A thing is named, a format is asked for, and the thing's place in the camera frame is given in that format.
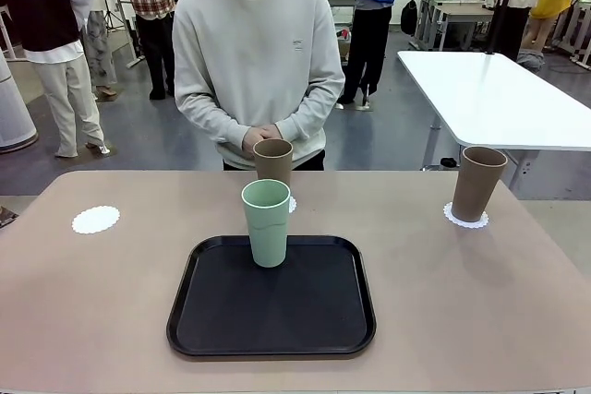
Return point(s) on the person's right hand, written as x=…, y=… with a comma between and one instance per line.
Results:
x=250, y=138

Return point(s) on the person's left hand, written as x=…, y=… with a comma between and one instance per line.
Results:
x=272, y=131

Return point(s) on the tall brown cup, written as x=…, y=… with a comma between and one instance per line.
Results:
x=272, y=165
x=478, y=191

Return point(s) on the white scalloped paper coaster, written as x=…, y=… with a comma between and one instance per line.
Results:
x=466, y=225
x=95, y=220
x=292, y=206

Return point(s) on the person's right forearm grey sleeve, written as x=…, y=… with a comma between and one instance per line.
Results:
x=208, y=124

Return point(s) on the person's left forearm grey sleeve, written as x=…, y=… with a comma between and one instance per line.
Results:
x=314, y=110

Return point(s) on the person in grey sweatshirt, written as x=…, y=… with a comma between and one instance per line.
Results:
x=254, y=43

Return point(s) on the tall mint green cup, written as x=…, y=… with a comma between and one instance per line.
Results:
x=268, y=237

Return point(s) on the black bag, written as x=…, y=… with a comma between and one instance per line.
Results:
x=408, y=18

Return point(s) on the person in patterned trousers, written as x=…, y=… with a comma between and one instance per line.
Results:
x=97, y=43

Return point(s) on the black plastic serving tray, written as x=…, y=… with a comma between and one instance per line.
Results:
x=286, y=315

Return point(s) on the grey background desk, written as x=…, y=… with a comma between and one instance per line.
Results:
x=454, y=11

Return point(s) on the white table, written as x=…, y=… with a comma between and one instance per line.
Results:
x=498, y=103

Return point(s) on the white cylindrical air purifier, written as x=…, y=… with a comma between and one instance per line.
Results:
x=11, y=108

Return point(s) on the black tripod pole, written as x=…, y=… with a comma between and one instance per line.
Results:
x=504, y=2

